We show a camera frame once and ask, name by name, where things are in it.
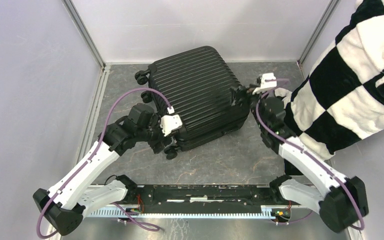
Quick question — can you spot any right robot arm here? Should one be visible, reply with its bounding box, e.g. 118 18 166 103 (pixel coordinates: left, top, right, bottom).
230 85 369 233

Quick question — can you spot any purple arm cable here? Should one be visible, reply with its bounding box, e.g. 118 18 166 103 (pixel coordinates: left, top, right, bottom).
255 77 366 232
36 87 176 239

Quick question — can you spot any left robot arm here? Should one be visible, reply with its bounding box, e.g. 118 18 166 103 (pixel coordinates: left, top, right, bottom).
33 103 183 236

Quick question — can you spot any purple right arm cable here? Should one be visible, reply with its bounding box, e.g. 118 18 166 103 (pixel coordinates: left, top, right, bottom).
255 77 366 232

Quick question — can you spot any black white checkered blanket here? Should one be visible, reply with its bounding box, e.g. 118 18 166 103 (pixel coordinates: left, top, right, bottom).
274 0 384 160

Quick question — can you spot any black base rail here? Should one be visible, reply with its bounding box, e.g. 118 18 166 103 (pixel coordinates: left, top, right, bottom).
118 184 295 214

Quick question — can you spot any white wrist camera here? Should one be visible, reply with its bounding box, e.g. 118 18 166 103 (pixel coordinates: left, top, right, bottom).
252 72 277 95
159 106 183 137

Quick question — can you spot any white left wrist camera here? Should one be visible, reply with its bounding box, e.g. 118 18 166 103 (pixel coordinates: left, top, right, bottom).
159 106 183 137

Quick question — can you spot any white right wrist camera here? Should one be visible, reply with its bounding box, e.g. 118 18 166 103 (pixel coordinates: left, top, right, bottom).
252 72 277 95

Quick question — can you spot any black suitcase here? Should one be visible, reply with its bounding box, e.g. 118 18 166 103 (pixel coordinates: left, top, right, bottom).
134 45 250 160

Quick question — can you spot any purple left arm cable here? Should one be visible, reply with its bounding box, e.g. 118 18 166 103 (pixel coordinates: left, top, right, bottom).
36 87 176 239

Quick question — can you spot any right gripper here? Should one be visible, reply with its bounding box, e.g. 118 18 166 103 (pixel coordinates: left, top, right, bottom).
230 84 269 131

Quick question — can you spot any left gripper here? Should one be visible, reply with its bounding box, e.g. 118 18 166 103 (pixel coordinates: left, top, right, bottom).
136 110 176 154

